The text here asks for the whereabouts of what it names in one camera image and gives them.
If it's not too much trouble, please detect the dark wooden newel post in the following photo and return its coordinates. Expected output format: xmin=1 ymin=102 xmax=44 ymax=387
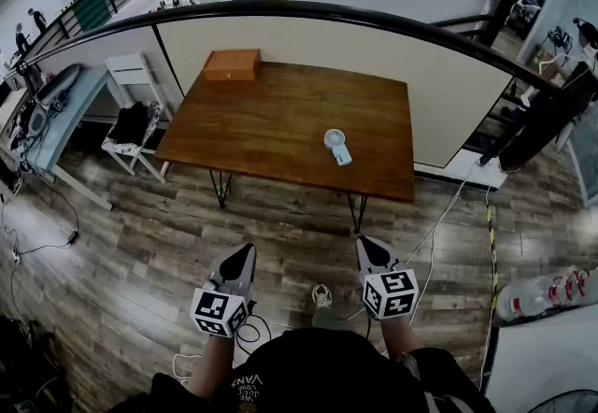
xmin=498 ymin=60 xmax=598 ymax=173

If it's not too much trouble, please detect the small white handheld fan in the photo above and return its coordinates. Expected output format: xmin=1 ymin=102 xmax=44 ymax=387
xmin=323 ymin=128 xmax=354 ymax=167

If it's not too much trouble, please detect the orange wooden box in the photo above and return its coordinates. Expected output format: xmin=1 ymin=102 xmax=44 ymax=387
xmin=203 ymin=49 xmax=262 ymax=82

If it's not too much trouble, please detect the brown wooden table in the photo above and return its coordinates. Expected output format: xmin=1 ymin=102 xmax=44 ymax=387
xmin=154 ymin=60 xmax=416 ymax=235

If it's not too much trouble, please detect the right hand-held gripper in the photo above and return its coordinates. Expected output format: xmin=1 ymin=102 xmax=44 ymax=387
xmin=357 ymin=236 xmax=420 ymax=320

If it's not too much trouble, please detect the black garment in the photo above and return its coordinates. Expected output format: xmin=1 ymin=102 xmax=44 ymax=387
xmin=111 ymin=102 xmax=151 ymax=146

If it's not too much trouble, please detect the white patterned chair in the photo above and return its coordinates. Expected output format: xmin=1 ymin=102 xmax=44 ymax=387
xmin=101 ymin=100 xmax=169 ymax=184

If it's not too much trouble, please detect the person's black printed shirt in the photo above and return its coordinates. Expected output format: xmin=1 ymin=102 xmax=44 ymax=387
xmin=109 ymin=326 xmax=496 ymax=413

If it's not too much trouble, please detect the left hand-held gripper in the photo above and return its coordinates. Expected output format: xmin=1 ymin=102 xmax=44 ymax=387
xmin=190 ymin=243 xmax=257 ymax=338

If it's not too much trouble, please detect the black curved handrail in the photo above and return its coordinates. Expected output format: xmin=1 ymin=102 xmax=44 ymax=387
xmin=16 ymin=0 xmax=598 ymax=100

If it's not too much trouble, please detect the green banner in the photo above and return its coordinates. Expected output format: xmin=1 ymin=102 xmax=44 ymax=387
xmin=74 ymin=0 xmax=113 ymax=32

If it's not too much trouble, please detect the person's right forearm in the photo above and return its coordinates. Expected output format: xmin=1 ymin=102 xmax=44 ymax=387
xmin=377 ymin=315 xmax=427 ymax=359

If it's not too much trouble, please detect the person's left forearm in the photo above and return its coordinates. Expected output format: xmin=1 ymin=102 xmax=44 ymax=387
xmin=186 ymin=334 xmax=235 ymax=399

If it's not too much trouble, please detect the cream railing panel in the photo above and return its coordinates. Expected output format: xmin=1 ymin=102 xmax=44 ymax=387
xmin=156 ymin=16 xmax=515 ymax=169

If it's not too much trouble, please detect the black pedestal fan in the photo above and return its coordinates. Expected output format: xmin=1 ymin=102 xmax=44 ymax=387
xmin=527 ymin=390 xmax=598 ymax=413

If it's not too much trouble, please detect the person's olive trouser leg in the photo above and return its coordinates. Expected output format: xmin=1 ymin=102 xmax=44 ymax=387
xmin=311 ymin=306 xmax=357 ymax=333

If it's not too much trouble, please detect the white counter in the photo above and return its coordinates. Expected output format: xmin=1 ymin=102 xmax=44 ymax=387
xmin=480 ymin=303 xmax=598 ymax=413

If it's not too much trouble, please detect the person's grey sneaker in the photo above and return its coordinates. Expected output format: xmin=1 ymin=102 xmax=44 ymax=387
xmin=311 ymin=283 xmax=334 ymax=309

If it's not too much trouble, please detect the grey case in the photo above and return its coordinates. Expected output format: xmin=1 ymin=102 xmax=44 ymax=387
xmin=35 ymin=64 xmax=83 ymax=107

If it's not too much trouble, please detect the yellow black striped tape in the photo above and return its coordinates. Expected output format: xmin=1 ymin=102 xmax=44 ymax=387
xmin=485 ymin=203 xmax=500 ymax=324

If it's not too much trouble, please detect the white slatted rack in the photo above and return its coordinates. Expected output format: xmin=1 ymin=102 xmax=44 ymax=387
xmin=105 ymin=50 xmax=175 ymax=122

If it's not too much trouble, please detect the white floor cable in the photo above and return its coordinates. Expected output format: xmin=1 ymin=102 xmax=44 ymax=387
xmin=405 ymin=161 xmax=483 ymax=268

